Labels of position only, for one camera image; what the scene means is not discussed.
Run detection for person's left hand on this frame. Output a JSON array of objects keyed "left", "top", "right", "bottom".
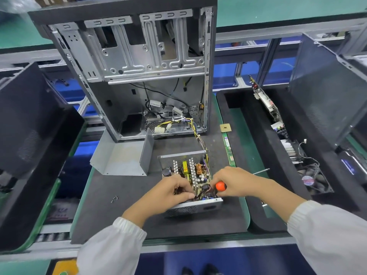
[{"left": 140, "top": 174, "right": 196, "bottom": 214}]

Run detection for person's right hand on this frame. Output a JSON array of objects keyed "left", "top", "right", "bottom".
[{"left": 210, "top": 166, "right": 262, "bottom": 199}]

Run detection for power supply unit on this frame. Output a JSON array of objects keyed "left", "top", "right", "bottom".
[{"left": 157, "top": 150, "right": 224, "bottom": 218}]

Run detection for person's left forearm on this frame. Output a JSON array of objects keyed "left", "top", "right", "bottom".
[{"left": 77, "top": 197, "right": 167, "bottom": 275}]

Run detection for person's right forearm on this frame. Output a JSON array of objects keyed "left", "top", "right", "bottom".
[{"left": 255, "top": 174, "right": 367, "bottom": 275}]

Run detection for black foam work mat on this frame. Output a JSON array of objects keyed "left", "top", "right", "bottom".
[{"left": 71, "top": 94, "right": 251, "bottom": 244}]

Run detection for green memory module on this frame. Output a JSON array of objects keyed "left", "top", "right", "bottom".
[{"left": 222, "top": 132, "right": 236, "bottom": 168}]

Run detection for black foam tray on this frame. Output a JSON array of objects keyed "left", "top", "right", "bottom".
[{"left": 216, "top": 88, "right": 367, "bottom": 235}]

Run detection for grey metal cover plate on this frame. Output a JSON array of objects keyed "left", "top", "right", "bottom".
[{"left": 90, "top": 128, "right": 155, "bottom": 177}]

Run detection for person's black shoes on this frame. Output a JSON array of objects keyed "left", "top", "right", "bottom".
[{"left": 181, "top": 264, "right": 222, "bottom": 275}]

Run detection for silver finned heatsink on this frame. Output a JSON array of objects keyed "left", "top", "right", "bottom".
[{"left": 279, "top": 139, "right": 301, "bottom": 165}]

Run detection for graphics card circuit board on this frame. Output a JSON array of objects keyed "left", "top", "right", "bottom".
[{"left": 248, "top": 75, "right": 287, "bottom": 138}]

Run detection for black cooling fan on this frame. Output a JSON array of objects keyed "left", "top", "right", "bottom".
[{"left": 297, "top": 164, "right": 334, "bottom": 196}]

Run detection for silver computer tower case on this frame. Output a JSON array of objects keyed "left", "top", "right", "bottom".
[{"left": 28, "top": 0, "right": 218, "bottom": 142}]

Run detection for black computer side panel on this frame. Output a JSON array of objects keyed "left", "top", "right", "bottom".
[
  {"left": 288, "top": 33, "right": 367, "bottom": 149},
  {"left": 0, "top": 62, "right": 85, "bottom": 252}
]

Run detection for yellow and black cable bundle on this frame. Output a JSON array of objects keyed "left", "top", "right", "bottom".
[{"left": 154, "top": 117, "right": 213, "bottom": 181}]

